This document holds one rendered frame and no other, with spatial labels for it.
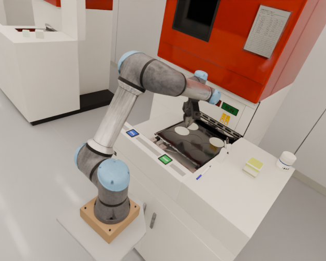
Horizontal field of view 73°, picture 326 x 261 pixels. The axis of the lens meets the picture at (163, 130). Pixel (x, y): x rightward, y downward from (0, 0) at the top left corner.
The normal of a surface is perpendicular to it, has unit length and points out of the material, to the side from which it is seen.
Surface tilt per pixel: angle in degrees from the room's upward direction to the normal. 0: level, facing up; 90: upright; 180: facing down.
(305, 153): 90
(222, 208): 0
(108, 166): 5
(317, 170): 90
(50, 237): 0
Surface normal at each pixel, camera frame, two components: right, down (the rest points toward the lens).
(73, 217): 0.18, -0.81
